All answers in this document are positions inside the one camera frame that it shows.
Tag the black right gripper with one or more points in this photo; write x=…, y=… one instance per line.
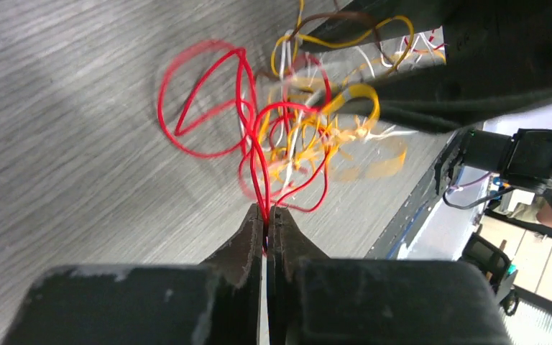
x=499, y=62

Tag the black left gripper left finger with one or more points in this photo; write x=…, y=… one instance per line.
x=216, y=301

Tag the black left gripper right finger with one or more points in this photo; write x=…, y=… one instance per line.
x=315, y=299

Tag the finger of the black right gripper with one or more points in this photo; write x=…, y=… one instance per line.
x=360, y=22

